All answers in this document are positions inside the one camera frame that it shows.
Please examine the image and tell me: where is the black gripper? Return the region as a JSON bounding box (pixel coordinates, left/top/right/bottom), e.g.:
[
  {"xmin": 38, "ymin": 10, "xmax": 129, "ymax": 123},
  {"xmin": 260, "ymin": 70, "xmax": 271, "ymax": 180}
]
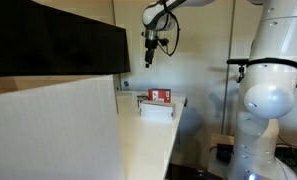
[{"xmin": 142, "ymin": 30, "xmax": 169, "ymax": 68}]

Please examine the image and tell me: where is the red and black box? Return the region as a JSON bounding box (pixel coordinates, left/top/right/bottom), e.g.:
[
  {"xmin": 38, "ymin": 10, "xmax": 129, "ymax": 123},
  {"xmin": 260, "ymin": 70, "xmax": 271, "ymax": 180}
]
[{"xmin": 148, "ymin": 89, "xmax": 171, "ymax": 103}]

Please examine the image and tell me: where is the grey white oblong box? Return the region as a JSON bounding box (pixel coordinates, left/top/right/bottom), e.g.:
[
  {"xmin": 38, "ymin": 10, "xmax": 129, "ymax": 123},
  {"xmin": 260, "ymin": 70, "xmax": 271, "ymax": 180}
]
[{"xmin": 139, "ymin": 101, "xmax": 176, "ymax": 120}]

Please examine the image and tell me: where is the small white box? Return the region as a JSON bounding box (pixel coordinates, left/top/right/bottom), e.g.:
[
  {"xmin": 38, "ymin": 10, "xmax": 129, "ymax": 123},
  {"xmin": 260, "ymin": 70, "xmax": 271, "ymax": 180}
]
[{"xmin": 137, "ymin": 94, "xmax": 148, "ymax": 108}]

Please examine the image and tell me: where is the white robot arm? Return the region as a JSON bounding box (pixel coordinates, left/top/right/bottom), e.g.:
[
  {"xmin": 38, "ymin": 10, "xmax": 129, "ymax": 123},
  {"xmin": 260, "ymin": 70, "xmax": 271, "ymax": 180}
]
[{"xmin": 226, "ymin": 0, "xmax": 297, "ymax": 180}]

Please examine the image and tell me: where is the brown cardboard box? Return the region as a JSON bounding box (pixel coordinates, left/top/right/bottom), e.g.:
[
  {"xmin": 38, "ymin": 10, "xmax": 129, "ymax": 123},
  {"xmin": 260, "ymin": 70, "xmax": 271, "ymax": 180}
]
[{"xmin": 210, "ymin": 133, "xmax": 234, "ymax": 148}]

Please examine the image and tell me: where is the large white storage box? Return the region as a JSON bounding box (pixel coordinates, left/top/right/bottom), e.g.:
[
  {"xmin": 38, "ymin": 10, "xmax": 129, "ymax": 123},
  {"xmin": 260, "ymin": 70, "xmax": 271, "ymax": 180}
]
[{"xmin": 0, "ymin": 75, "xmax": 125, "ymax": 180}]

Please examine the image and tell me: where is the large black monitor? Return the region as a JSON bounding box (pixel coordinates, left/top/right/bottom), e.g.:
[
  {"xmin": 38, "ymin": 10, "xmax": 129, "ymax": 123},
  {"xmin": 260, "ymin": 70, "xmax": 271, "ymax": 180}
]
[{"xmin": 0, "ymin": 0, "xmax": 130, "ymax": 77}]

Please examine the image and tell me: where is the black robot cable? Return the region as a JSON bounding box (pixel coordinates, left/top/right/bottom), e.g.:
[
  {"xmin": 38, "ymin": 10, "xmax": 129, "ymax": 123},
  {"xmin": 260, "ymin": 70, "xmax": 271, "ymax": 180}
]
[{"xmin": 156, "ymin": 0, "xmax": 182, "ymax": 57}]

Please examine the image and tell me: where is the black camera on stand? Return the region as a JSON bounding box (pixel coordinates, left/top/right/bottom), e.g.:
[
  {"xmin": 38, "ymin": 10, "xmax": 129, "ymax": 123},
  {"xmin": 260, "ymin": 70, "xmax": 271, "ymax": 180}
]
[{"xmin": 226, "ymin": 59, "xmax": 248, "ymax": 83}]

